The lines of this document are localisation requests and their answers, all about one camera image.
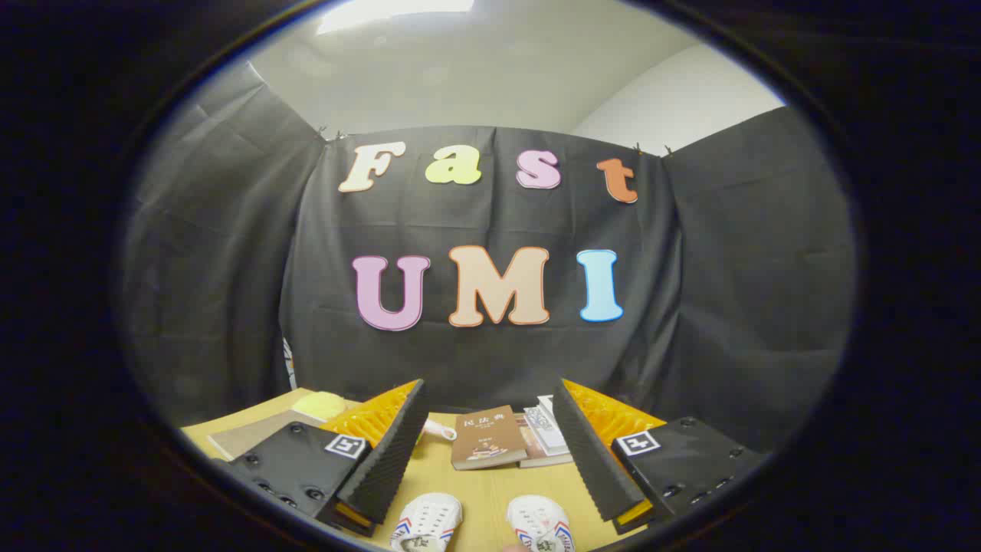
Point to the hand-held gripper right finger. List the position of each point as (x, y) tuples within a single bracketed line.
[(586, 452)]

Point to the tan fabric storage box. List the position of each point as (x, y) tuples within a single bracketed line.
[(253, 437)]

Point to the yellow plush toy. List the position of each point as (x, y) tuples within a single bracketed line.
[(320, 404)]

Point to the green and pink plush toy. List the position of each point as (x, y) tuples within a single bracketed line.
[(441, 429)]

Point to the ceiling light panel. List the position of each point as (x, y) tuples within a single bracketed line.
[(391, 11)]

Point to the white patterned cover book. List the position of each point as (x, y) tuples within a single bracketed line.
[(544, 429)]

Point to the reddish brown book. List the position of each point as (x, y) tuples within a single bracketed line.
[(529, 448)]

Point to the white canvas shoe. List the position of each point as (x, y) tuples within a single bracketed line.
[(540, 517), (429, 517)]

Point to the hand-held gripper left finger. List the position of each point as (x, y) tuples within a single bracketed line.
[(395, 452)]

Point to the white striped object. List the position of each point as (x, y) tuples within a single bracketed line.
[(289, 364)]

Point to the brown illustrated cover book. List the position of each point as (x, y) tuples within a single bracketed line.
[(487, 437)]

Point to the black backdrop cloth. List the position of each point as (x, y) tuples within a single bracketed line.
[(490, 222)]

